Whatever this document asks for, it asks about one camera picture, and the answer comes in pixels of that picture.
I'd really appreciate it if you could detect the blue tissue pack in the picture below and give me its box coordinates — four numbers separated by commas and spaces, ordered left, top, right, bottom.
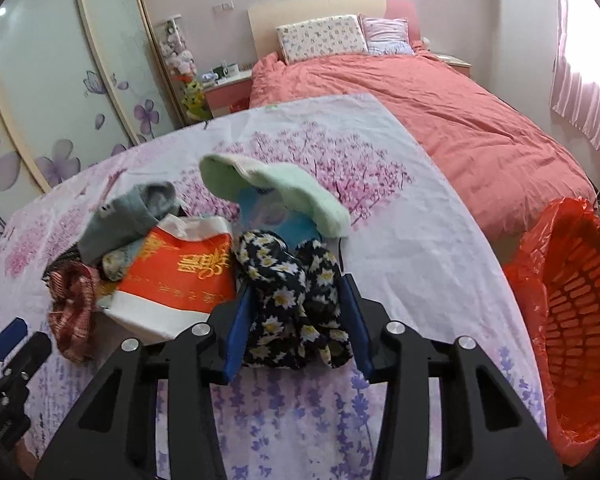
237, 185, 321, 251

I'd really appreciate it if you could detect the pink striped pillow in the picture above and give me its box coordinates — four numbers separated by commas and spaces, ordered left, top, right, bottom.
358, 15, 416, 57

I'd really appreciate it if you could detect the grey sock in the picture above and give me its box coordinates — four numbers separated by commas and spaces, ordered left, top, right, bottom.
77, 181, 181, 267

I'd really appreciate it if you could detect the coral bed duvet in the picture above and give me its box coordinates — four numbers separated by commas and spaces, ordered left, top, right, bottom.
249, 42, 598, 256

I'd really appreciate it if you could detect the black daisy print cloth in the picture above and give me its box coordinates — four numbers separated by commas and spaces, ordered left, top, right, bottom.
232, 230, 356, 371

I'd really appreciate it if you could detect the red laundry basket with liner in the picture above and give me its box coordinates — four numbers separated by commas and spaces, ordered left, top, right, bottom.
502, 196, 600, 468

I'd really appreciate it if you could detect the mint green towel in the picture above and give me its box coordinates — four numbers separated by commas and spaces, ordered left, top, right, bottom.
199, 154, 352, 240

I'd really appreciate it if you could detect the red plaid cloth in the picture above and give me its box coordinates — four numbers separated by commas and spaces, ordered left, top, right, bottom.
42, 256, 101, 365

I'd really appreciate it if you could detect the red and white bag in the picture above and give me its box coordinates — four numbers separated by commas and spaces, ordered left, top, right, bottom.
97, 214, 237, 346

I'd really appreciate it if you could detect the clear holder of plush toys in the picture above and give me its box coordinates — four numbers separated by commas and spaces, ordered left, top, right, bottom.
156, 16, 197, 78

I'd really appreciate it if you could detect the white floral pillow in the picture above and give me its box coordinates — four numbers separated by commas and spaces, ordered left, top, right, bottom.
276, 14, 370, 65

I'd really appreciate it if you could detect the yellow green plush toy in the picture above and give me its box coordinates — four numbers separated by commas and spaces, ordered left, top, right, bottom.
181, 77, 211, 122

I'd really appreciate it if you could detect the pink curtain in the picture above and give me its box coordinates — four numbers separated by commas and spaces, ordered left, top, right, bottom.
550, 0, 600, 161

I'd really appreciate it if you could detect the floral printed tablecloth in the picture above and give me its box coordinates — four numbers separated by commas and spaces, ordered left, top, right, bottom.
0, 92, 548, 480

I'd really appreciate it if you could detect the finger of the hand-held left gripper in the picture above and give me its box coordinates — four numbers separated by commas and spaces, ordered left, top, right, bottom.
0, 317, 29, 362
0, 332, 53, 392

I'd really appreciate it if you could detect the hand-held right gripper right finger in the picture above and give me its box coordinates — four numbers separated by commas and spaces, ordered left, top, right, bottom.
337, 272, 566, 480

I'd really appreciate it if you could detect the cream and pink headboard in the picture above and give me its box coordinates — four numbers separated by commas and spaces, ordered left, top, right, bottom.
247, 0, 423, 63

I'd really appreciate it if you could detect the wardrobe with purple flower doors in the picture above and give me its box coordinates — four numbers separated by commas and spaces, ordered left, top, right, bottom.
0, 0, 188, 271

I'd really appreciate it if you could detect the pink and white nightstand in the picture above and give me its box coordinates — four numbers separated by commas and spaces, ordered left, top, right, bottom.
202, 70, 253, 120
430, 52, 472, 78

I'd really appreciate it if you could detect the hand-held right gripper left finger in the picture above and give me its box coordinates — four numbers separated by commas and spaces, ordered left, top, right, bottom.
34, 285, 261, 480

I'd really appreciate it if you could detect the person's left forearm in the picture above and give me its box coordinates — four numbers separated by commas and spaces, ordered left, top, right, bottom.
10, 447, 38, 480

